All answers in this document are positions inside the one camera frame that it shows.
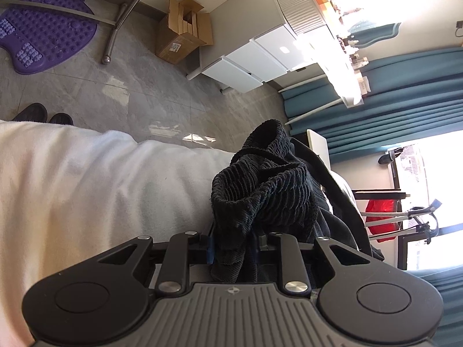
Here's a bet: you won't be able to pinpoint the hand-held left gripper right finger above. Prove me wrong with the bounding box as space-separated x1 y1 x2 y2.
255 231 374 294

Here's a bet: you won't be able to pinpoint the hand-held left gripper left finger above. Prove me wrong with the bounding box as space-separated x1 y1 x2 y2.
97 230 215 294

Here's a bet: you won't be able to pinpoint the black corduroy pants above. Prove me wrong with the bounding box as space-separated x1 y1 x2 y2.
210 119 385 284

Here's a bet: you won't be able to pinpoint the grey garment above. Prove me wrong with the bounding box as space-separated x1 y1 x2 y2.
324 171 364 221

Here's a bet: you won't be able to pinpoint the white boxy appliance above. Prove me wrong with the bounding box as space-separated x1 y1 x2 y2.
307 129 332 171

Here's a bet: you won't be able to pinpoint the red bag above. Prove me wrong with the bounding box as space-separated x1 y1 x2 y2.
365 199 403 243

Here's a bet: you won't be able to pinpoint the black framed window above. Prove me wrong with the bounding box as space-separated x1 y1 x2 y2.
388 130 463 272

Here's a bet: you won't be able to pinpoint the white desk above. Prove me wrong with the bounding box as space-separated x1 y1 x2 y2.
278 22 367 127

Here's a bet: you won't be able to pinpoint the teal curtain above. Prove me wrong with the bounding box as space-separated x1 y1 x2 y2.
408 267 463 347
281 46 463 164

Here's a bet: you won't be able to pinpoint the black shoe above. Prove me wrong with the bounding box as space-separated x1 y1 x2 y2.
11 103 49 122
49 113 75 127

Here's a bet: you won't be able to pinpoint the grey cabinet with white drawers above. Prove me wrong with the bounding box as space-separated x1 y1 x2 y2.
186 0 339 95

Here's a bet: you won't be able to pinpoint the large open cardboard box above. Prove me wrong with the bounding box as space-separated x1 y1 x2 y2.
155 0 214 65

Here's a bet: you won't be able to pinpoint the teal scalloped chair back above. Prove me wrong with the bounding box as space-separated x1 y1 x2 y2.
346 22 403 47

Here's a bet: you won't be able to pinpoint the purple massage mat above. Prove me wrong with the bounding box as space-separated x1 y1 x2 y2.
0 0 99 76

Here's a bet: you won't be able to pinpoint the metal chair frame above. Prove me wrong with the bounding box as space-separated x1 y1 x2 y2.
0 0 168 66

